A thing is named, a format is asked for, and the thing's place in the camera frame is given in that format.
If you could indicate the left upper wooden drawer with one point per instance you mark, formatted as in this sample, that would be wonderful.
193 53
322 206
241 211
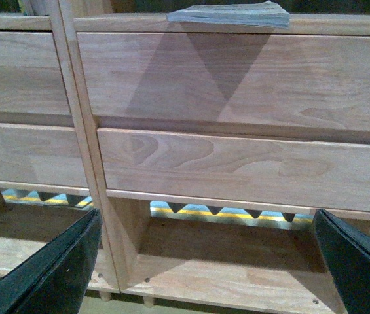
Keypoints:
30 76

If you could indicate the left wooden shelf unit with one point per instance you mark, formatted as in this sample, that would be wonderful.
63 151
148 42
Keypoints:
25 228

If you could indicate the left lower wooden drawer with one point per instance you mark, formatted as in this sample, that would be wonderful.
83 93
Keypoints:
40 155

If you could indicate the right upper wooden drawer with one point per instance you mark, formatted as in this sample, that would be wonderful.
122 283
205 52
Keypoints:
312 81

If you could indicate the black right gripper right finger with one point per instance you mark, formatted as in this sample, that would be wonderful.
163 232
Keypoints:
346 252

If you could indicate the wooden shelf unit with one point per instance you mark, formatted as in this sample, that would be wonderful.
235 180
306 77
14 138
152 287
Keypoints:
246 255
25 228

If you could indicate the thin white spine book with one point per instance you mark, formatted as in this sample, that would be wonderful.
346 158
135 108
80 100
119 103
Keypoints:
265 14

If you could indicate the wooden drawer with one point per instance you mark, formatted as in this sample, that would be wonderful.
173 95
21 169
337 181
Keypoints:
40 155
312 81
30 76
300 173

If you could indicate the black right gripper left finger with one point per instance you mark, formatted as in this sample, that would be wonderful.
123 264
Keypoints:
56 277

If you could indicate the right lower wooden drawer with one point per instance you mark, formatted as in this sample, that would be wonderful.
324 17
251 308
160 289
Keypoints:
300 173

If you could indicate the right wooden shelf unit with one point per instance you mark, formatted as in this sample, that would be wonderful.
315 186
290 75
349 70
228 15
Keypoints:
246 255

